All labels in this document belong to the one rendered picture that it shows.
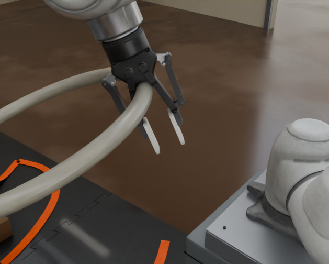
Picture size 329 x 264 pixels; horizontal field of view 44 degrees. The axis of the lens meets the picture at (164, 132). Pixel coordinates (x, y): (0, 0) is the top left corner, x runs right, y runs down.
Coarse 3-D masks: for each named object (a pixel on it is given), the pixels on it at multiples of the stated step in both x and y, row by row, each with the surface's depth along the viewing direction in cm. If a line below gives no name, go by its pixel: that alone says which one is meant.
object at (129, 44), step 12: (132, 36) 66; (144, 36) 69; (108, 48) 67; (120, 48) 67; (132, 48) 67; (144, 48) 68; (120, 60) 68; (132, 60) 70; (144, 60) 70; (120, 72) 71; (132, 72) 71
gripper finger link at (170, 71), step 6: (168, 54) 70; (168, 60) 71; (168, 66) 71; (168, 72) 72; (174, 78) 72; (174, 84) 73; (174, 90) 73; (180, 90) 73; (180, 96) 74; (180, 102) 74
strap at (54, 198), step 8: (16, 160) 273; (24, 160) 273; (8, 168) 265; (40, 168) 265; (48, 168) 265; (0, 176) 257; (56, 192) 245; (56, 200) 239; (48, 208) 233; (48, 216) 227; (40, 224) 222; (32, 232) 217; (24, 240) 212; (16, 248) 208; (160, 248) 208; (8, 256) 203; (16, 256) 204; (160, 256) 203
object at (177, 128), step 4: (168, 108) 77; (168, 112) 76; (172, 116) 75; (172, 120) 75; (176, 124) 76; (176, 128) 76; (176, 132) 77; (180, 132) 78; (180, 136) 77; (180, 140) 77
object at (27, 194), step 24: (96, 72) 90; (24, 96) 96; (48, 96) 96; (144, 96) 67; (0, 120) 93; (120, 120) 61; (96, 144) 58; (72, 168) 55; (24, 192) 54; (48, 192) 55; (0, 216) 54
